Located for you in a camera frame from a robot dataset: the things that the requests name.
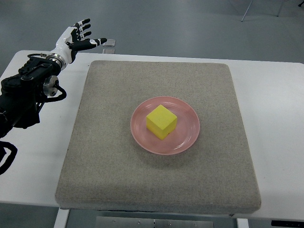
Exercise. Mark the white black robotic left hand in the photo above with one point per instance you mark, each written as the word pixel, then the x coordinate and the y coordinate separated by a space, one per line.
pixel 73 39

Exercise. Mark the yellow cube block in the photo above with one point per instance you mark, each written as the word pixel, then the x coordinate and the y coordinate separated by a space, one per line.
pixel 161 122

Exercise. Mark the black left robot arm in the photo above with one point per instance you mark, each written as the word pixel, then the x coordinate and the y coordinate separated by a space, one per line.
pixel 24 94

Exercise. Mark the small clear floor plate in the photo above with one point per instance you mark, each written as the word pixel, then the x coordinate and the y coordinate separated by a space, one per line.
pixel 109 43

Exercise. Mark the pink plate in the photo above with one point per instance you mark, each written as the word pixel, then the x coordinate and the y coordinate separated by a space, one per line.
pixel 179 140

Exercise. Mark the beige square cushion mat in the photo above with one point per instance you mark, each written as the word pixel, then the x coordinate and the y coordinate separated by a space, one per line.
pixel 106 169

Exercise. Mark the metal chair legs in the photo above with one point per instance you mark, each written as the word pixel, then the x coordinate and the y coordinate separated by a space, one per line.
pixel 273 8

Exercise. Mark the white table leg frame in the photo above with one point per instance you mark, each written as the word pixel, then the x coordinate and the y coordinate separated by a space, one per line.
pixel 61 218

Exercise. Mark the grey metal base plate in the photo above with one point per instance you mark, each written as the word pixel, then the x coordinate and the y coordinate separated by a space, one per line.
pixel 118 222

